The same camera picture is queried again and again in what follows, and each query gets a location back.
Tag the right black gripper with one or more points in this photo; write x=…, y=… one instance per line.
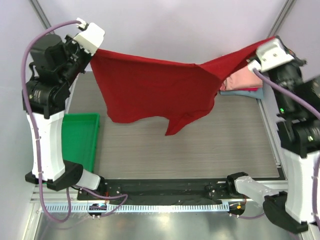
x=282, y=41

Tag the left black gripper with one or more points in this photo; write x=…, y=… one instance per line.
x=70, y=43

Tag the red t shirt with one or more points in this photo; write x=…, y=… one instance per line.
x=135, y=87

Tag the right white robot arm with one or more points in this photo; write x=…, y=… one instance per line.
x=298, y=207

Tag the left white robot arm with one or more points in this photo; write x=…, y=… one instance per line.
x=43, y=101

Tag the magenta folded t shirt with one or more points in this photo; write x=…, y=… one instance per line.
x=241, y=89

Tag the pink folded t shirt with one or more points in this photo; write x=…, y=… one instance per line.
x=242, y=79

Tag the salmon folded t shirt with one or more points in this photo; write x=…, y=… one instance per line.
x=223, y=86

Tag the green plastic tray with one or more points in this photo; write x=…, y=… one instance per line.
x=68, y=150

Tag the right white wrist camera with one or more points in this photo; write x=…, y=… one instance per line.
x=271, y=55

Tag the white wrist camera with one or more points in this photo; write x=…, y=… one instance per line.
x=91, y=36
x=271, y=55

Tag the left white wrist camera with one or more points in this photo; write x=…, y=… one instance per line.
x=91, y=36

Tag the left aluminium frame post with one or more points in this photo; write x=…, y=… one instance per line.
x=40, y=13

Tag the aluminium frame post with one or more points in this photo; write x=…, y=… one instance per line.
x=40, y=13
x=281, y=17

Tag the right aluminium frame post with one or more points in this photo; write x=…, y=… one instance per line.
x=281, y=17

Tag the aluminium front rail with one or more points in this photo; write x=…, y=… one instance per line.
x=51, y=196

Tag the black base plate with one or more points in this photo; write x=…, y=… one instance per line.
x=165, y=189

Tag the slotted cable duct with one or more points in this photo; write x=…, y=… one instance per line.
x=104, y=208

